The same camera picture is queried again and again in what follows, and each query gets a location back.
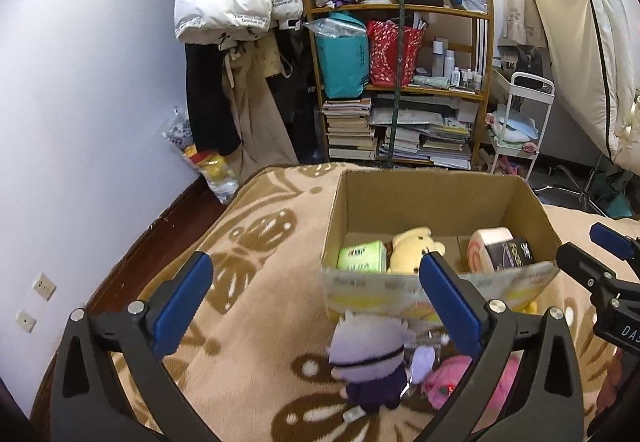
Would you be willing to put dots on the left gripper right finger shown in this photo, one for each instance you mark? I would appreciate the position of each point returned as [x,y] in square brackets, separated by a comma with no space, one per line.
[545,401]

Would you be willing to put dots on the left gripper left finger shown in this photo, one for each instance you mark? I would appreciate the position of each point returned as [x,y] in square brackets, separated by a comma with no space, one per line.
[88,402]

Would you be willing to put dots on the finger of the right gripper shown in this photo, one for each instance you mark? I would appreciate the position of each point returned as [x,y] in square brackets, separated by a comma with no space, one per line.
[621,246]
[601,282]

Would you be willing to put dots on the black Face tissue pack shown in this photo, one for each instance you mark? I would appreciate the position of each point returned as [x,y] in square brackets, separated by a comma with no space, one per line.
[510,254]

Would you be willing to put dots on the pink bear plush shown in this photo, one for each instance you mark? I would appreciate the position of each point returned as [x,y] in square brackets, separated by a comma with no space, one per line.
[439,385]

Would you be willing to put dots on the pink swirl roll cushion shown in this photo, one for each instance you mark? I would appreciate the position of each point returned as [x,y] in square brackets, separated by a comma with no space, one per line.
[477,254]

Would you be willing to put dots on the yellow dog plush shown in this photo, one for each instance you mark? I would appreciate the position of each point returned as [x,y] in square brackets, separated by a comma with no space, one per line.
[408,249]

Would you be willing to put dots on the purple haired doll plush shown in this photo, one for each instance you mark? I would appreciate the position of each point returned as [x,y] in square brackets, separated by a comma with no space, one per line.
[379,361]

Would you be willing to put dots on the green tissue pack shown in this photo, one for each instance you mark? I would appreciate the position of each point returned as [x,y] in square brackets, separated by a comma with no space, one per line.
[363,258]

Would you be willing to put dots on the printed cardboard box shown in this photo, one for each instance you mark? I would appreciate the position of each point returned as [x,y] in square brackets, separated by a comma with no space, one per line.
[371,205]

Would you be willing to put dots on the white rolling cart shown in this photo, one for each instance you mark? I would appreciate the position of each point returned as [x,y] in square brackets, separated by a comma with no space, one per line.
[510,133]

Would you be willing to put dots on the beige brown patterned blanket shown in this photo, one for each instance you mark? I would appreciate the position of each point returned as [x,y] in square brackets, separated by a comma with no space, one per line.
[253,362]

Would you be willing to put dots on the plastic bag with toys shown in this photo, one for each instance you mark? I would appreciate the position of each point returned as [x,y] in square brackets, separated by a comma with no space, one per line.
[217,174]

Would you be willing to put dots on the wooden bookshelf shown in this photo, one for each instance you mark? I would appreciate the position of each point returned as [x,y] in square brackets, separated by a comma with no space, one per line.
[481,48]

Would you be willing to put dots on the stack of books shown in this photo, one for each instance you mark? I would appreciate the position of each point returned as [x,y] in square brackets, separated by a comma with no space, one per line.
[348,132]

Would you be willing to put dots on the red gift bag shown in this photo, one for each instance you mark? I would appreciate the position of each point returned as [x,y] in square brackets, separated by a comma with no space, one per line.
[384,53]

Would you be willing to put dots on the teal shopping bag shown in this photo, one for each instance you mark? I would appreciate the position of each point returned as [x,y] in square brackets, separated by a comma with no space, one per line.
[343,53]

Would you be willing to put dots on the beige trench coat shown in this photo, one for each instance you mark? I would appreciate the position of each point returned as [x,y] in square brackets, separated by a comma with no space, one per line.
[264,141]

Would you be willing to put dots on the white wall socket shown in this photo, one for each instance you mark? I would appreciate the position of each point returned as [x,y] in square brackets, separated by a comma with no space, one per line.
[44,287]
[25,321]

